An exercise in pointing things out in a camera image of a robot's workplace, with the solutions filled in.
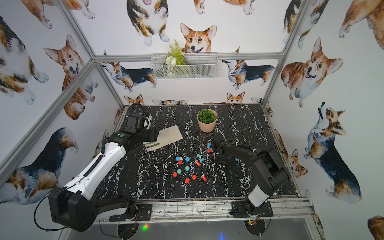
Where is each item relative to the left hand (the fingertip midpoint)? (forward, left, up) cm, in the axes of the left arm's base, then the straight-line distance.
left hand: (155, 129), depth 82 cm
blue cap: (-8, -16, -21) cm, 28 cm away
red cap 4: (-21, -16, -20) cm, 34 cm away
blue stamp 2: (-10, -25, -19) cm, 33 cm away
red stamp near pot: (-4, -30, -20) cm, 36 cm away
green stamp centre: (-7, -23, -19) cm, 31 cm away
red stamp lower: (-21, -26, -19) cm, 38 cm away
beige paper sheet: (+8, 0, -21) cm, 23 cm away
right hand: (-11, -36, -19) cm, 43 cm away
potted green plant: (+15, -29, -10) cm, 34 cm away
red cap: (-11, -12, -20) cm, 25 cm away
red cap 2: (-18, -9, -20) cm, 28 cm away
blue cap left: (-8, -10, -20) cm, 24 cm away
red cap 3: (-19, -21, -21) cm, 35 cm away
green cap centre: (-15, -16, -20) cm, 30 cm away
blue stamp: (0, -30, -19) cm, 35 cm away
